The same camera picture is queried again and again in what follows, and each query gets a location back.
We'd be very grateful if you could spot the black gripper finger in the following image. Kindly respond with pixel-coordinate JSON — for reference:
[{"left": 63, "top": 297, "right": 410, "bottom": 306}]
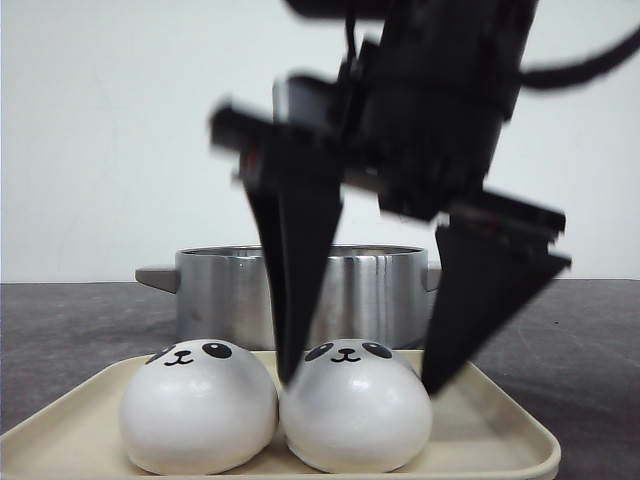
[
  {"left": 232, "top": 137, "right": 347, "bottom": 389},
  {"left": 422, "top": 216, "right": 571, "bottom": 395}
]

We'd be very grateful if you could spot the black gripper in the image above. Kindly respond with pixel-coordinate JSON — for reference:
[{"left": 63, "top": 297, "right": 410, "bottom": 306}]
[{"left": 210, "top": 1, "right": 565, "bottom": 235}]

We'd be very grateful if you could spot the panda bun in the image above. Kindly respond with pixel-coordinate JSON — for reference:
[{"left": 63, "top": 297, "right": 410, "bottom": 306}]
[
  {"left": 119, "top": 338, "right": 278, "bottom": 475},
  {"left": 279, "top": 338, "right": 433, "bottom": 473}
]

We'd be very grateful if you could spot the stainless steel steamer pot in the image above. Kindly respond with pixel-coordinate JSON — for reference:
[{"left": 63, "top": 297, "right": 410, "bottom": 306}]
[{"left": 135, "top": 245, "right": 441, "bottom": 350}]

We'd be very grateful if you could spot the beige square plastic tray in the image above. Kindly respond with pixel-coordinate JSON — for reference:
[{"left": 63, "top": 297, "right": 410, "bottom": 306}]
[{"left": 1, "top": 352, "right": 561, "bottom": 479}]

